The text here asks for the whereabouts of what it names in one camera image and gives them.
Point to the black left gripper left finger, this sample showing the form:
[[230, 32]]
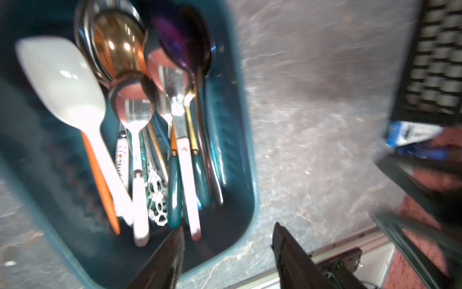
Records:
[[164, 268]]

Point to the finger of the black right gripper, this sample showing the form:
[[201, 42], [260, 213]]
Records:
[[444, 206], [393, 225]]

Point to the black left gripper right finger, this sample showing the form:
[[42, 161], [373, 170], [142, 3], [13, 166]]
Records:
[[295, 267]]

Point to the orange plastic spoon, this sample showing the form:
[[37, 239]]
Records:
[[101, 186]]

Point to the bronze copper spoon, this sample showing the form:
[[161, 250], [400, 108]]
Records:
[[158, 152]]

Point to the white handled steel spoon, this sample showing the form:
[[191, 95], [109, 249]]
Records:
[[131, 106]]

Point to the pink handled spoon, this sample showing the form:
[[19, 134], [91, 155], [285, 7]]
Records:
[[174, 81]]

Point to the purple iridescent spoon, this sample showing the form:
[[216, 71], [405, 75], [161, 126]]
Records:
[[190, 44]]

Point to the white handle steel spoon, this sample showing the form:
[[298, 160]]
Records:
[[110, 35]]

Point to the patterned handle steel spoon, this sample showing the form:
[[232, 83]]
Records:
[[157, 204]]

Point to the white blue small box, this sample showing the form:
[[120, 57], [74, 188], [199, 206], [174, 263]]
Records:
[[400, 133]]

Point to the teal plastic storage box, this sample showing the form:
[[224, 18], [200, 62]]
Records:
[[43, 160]]

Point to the blue stapler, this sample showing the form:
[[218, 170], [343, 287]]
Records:
[[418, 150]]

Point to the black mesh file rack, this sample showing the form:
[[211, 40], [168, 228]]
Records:
[[430, 88]]

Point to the aluminium rail frame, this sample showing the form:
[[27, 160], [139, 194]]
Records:
[[372, 271]]

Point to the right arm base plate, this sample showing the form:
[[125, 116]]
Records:
[[340, 270]]

